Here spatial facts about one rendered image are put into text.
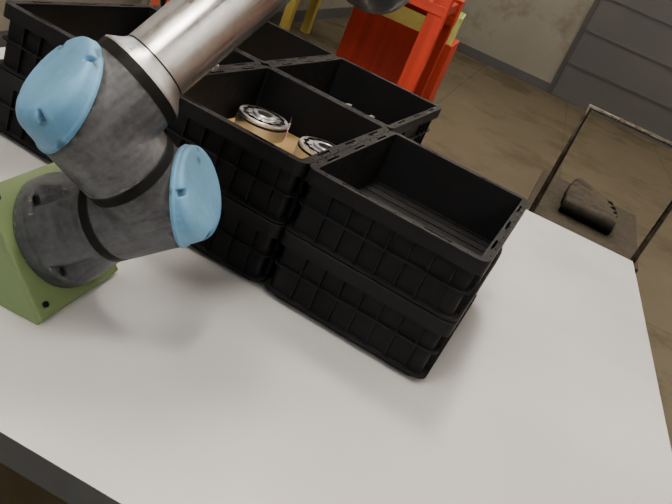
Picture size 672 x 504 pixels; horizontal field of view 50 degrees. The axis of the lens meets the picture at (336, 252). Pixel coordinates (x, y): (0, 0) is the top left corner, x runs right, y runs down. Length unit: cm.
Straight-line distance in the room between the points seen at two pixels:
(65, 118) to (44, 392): 31
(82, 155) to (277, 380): 40
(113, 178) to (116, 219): 7
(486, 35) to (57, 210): 960
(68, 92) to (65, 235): 22
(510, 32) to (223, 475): 969
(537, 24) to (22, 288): 962
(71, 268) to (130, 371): 15
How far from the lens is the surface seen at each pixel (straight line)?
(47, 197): 95
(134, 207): 84
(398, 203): 136
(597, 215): 387
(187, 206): 83
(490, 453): 107
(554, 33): 1028
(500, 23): 1032
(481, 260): 101
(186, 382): 93
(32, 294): 95
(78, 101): 77
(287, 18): 669
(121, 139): 80
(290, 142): 144
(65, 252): 93
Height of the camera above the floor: 129
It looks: 25 degrees down
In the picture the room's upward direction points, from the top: 24 degrees clockwise
